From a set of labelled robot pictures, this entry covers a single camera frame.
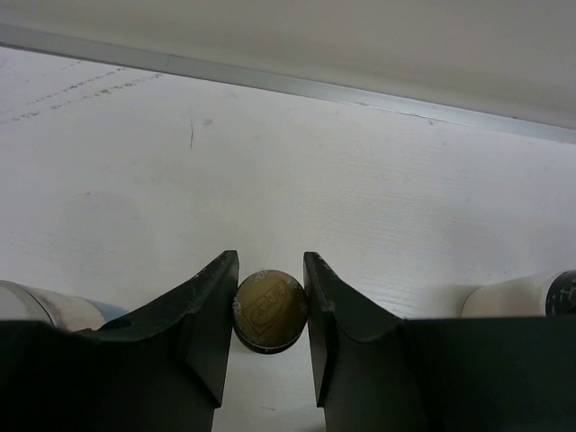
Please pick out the silver lid jar blue label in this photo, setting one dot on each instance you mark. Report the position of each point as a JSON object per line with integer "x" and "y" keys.
{"x": 63, "y": 311}

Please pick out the black cap white powder bottle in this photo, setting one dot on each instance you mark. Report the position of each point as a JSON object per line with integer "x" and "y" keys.
{"x": 530, "y": 296}

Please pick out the small yellow label oil bottle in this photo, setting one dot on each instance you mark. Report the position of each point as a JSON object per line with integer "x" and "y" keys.
{"x": 270, "y": 311}

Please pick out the aluminium table edge rail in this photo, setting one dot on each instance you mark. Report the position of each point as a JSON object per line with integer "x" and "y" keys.
{"x": 43, "y": 42}

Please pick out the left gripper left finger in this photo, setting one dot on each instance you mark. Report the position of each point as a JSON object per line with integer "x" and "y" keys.
{"x": 161, "y": 367}

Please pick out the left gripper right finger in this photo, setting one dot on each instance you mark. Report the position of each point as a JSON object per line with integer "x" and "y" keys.
{"x": 374, "y": 371}

